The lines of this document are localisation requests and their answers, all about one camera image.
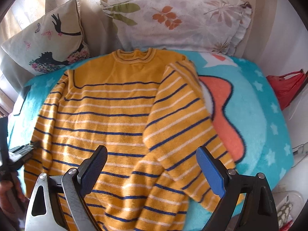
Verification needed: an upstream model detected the yellow striped knit sweater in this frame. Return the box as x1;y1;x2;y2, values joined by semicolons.
24;49;235;230

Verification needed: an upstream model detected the person's left hand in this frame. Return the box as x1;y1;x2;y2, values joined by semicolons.
1;177;29;222

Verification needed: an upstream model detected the patterned white bag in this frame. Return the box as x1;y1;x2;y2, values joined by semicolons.
273;191;304;230

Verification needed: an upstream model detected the black smartphone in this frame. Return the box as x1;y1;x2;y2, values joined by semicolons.
13;85;31;116

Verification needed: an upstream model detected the turquoise star fleece blanket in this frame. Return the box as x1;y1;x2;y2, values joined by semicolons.
8;51;293;230

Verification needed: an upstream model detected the cream cushion black silhouette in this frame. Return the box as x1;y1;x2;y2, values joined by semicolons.
1;0;90;76

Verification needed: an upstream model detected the red plastic bag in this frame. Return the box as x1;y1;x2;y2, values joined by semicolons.
266;69;307;110

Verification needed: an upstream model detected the beige upholstered headboard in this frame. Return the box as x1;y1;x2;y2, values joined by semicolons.
1;0;277;91

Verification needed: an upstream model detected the white leaf print pillow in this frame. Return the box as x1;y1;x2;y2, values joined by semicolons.
100;0;252;55

